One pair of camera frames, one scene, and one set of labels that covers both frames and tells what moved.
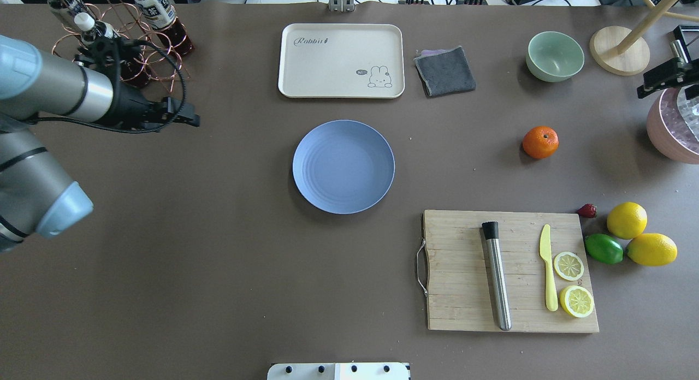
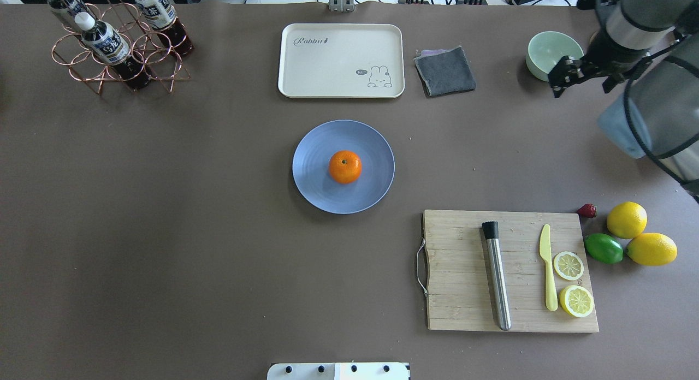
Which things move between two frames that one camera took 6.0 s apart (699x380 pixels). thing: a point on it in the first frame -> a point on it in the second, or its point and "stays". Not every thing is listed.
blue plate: x=343 y=166 stays
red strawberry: x=587 y=211 stays
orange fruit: x=540 y=142 -> x=345 y=167
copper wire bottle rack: x=138 y=45 stays
